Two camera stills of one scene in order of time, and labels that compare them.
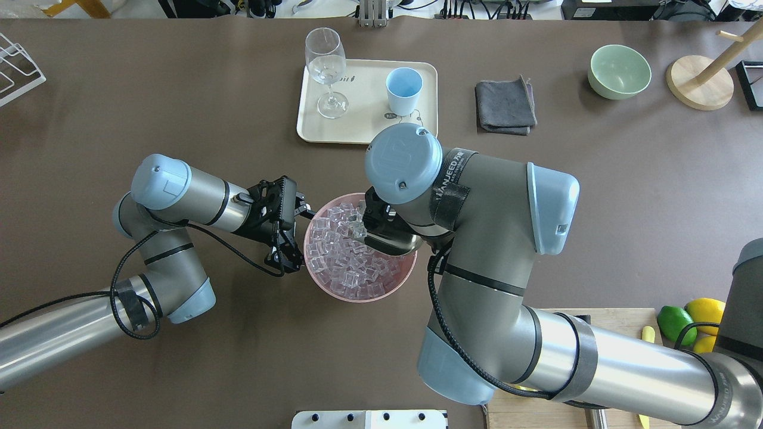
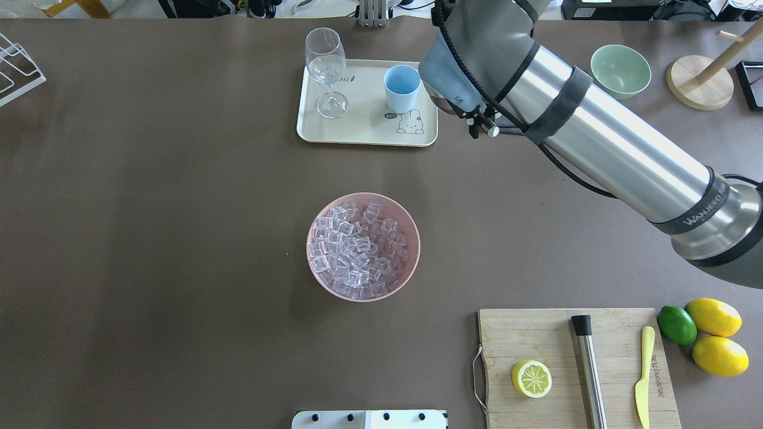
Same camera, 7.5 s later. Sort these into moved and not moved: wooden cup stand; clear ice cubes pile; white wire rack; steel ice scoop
Moved: steel ice scoop
Not moved: white wire rack; wooden cup stand; clear ice cubes pile
